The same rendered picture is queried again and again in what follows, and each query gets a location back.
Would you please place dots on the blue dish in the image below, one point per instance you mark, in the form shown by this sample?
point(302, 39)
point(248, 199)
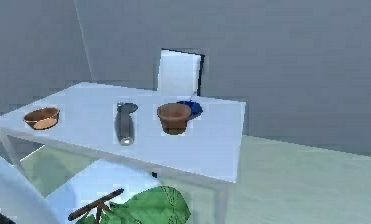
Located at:
point(195, 107)

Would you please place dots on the orange shallow bowl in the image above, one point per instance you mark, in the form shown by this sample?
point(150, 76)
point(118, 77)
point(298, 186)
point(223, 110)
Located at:
point(41, 118)

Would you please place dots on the brown clay pot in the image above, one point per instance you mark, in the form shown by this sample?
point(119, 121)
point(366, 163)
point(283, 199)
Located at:
point(173, 117)

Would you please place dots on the grey metal bottle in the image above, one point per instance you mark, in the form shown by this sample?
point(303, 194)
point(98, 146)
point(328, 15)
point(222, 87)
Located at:
point(124, 125)

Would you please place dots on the tree nut with green leaves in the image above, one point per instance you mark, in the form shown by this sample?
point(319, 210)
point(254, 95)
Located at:
point(149, 206)

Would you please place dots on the white chair with black frame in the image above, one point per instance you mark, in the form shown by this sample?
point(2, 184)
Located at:
point(178, 73)

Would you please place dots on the white table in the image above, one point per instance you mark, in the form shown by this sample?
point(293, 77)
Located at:
point(93, 100)

